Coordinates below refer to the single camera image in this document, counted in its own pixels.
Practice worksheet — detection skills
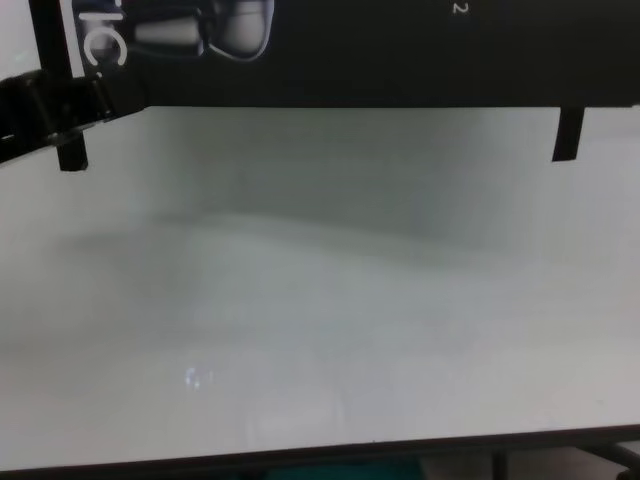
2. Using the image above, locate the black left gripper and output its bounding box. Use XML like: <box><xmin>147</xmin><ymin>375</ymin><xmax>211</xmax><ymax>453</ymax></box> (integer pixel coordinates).
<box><xmin>0</xmin><ymin>70</ymin><xmax>150</xmax><ymax>164</ymax></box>

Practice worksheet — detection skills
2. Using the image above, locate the teal green panel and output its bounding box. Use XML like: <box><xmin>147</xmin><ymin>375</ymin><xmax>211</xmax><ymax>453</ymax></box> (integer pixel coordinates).
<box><xmin>264</xmin><ymin>460</ymin><xmax>420</xmax><ymax>480</ymax></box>

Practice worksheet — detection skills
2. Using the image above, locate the black tape frame outline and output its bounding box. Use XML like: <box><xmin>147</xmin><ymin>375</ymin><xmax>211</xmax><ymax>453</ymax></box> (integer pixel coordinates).
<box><xmin>28</xmin><ymin>0</ymin><xmax>586</xmax><ymax>173</ymax></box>

